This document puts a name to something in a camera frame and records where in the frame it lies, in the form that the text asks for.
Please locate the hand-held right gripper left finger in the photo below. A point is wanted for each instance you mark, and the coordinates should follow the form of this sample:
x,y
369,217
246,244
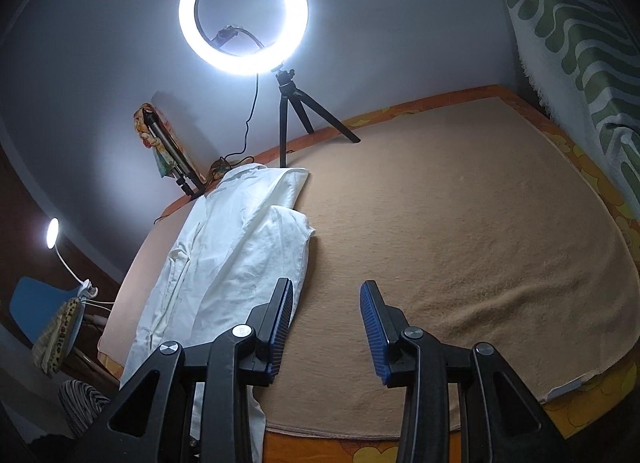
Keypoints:
x,y
282,323

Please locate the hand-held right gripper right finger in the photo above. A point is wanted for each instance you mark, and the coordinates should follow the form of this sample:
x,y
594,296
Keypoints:
x,y
372,323

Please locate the white shirt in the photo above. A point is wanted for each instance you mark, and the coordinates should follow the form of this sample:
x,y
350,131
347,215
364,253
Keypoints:
x,y
225,253

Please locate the beige blanket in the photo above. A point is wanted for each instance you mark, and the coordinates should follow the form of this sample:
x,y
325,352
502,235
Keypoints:
x,y
450,218

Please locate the colourful cloth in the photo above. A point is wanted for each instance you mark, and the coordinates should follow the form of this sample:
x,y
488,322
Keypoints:
x,y
161,165

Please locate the black mini tripod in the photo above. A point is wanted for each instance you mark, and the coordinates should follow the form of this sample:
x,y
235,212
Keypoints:
x,y
285,113

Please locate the folded black stand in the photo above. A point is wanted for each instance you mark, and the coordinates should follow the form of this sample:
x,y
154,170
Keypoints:
x,y
165,143

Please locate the black white striped cloth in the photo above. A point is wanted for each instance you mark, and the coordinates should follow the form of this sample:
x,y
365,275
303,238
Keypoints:
x,y
82,408

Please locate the leopard print cloth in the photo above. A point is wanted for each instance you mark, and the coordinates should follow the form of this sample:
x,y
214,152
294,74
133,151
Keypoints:
x,y
55,338

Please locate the white clip lamp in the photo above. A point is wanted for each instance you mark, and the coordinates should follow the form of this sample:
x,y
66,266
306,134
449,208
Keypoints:
x,y
52,233

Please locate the blue chair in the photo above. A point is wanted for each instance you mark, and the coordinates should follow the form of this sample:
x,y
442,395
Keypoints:
x,y
30,303

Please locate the green wavy patterned pillow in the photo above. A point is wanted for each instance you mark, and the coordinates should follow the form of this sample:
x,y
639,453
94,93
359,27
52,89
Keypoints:
x,y
575,43

